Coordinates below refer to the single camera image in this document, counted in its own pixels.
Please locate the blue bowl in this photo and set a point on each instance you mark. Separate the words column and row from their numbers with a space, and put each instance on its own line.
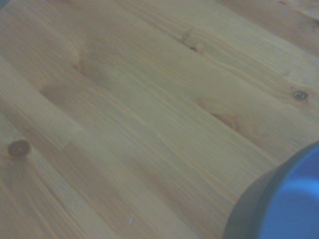
column 289, row 199

